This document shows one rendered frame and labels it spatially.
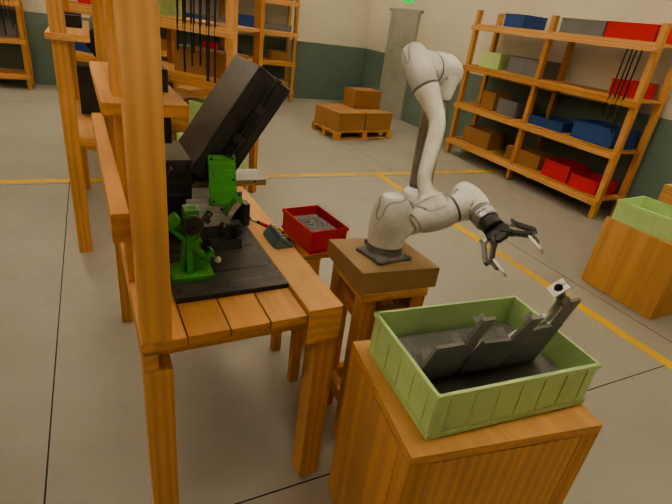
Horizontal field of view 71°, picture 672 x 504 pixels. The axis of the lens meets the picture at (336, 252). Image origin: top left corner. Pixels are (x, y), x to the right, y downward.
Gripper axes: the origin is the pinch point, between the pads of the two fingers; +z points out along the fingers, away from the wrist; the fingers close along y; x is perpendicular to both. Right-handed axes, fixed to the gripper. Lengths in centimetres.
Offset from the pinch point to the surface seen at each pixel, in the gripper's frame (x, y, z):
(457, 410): -6, -41, 33
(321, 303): -13, -65, -23
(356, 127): 336, -27, -597
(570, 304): 6.2, 3.4, 18.2
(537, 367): 29.7, -15.7, 20.6
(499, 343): -1.2, -20.7, 20.4
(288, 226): 11, -77, -98
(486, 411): 3.7, -35.2, 33.9
